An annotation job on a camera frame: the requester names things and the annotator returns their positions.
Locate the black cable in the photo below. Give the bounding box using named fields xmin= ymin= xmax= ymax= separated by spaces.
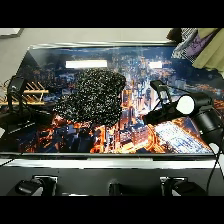
xmin=205 ymin=142 xmax=224 ymax=196

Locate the silver frame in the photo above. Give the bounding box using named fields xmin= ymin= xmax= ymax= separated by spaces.
xmin=0 ymin=153 xmax=224 ymax=197

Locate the black flowered garment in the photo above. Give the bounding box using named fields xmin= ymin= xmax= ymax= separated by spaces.
xmin=53 ymin=67 xmax=128 ymax=129

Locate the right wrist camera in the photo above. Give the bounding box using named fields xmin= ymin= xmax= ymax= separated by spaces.
xmin=149 ymin=79 xmax=173 ymax=103

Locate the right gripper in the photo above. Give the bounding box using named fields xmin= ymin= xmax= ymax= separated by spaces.
xmin=142 ymin=106 xmax=180 ymax=127

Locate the olive garment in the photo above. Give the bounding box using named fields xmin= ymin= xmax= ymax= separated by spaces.
xmin=192 ymin=28 xmax=224 ymax=72

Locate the purple garment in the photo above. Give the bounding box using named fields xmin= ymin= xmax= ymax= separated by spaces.
xmin=184 ymin=30 xmax=218 ymax=64

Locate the striped garment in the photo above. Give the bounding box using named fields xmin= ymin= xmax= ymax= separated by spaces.
xmin=170 ymin=28 xmax=200 ymax=62

